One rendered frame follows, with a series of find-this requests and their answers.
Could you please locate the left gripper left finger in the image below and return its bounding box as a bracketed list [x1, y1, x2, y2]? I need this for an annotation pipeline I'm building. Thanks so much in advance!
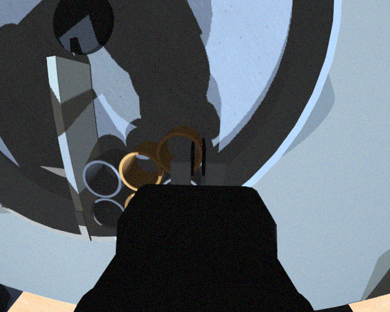
[170, 138, 195, 185]

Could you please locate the silver metal ring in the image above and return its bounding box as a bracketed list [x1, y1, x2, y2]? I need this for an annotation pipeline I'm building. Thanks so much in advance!
[162, 169, 201, 185]
[91, 185, 132, 230]
[82, 149, 128, 198]

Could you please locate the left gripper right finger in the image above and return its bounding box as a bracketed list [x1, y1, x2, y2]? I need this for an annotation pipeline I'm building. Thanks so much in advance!
[202, 138, 227, 186]

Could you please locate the bronze bushing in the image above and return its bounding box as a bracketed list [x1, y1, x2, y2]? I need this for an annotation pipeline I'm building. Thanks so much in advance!
[157, 126, 202, 174]
[124, 178, 163, 208]
[119, 141, 165, 191]

